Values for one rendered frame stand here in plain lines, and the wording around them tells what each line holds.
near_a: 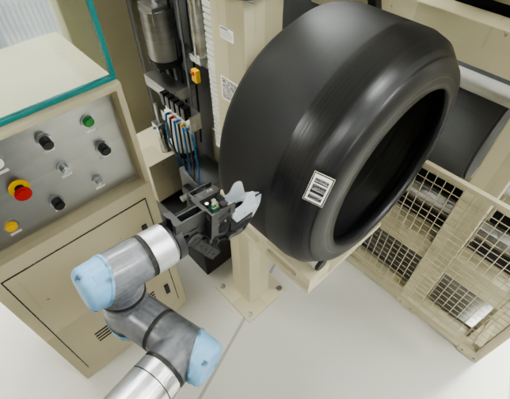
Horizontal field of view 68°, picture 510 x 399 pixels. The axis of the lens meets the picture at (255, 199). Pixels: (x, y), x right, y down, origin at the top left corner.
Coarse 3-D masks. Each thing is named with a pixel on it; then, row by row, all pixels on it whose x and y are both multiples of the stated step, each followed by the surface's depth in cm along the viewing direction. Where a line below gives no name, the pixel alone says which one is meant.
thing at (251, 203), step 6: (252, 192) 69; (246, 198) 69; (252, 198) 70; (258, 198) 74; (246, 204) 70; (252, 204) 72; (258, 204) 73; (240, 210) 69; (246, 210) 71; (252, 210) 72; (234, 216) 69; (240, 216) 70
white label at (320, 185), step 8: (312, 176) 67; (320, 176) 66; (312, 184) 67; (320, 184) 67; (328, 184) 66; (312, 192) 68; (320, 192) 67; (328, 192) 67; (312, 200) 68; (320, 200) 68
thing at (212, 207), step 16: (192, 192) 65; (208, 192) 66; (192, 208) 62; (208, 208) 65; (224, 208) 63; (160, 224) 63; (176, 224) 60; (192, 224) 62; (208, 224) 64; (224, 224) 68; (176, 240) 61; (208, 240) 66
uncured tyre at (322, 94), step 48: (288, 48) 71; (336, 48) 68; (384, 48) 65; (432, 48) 69; (240, 96) 75; (288, 96) 68; (336, 96) 64; (384, 96) 64; (432, 96) 99; (240, 144) 76; (288, 144) 68; (336, 144) 65; (384, 144) 115; (432, 144) 98; (288, 192) 70; (336, 192) 70; (384, 192) 113; (288, 240) 78; (336, 240) 94
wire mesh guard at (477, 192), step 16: (416, 176) 123; (448, 176) 113; (464, 192) 113; (480, 192) 109; (400, 208) 136; (448, 208) 121; (480, 208) 112; (384, 224) 147; (432, 224) 129; (448, 224) 124; (368, 240) 160; (400, 240) 145; (448, 240) 127; (352, 256) 174; (384, 256) 158; (432, 256) 137; (416, 304) 159; (432, 304) 150; (448, 304) 144; (464, 304) 138; (432, 320) 154; (480, 320) 135; (496, 320) 130; (496, 336) 133; (480, 352) 143
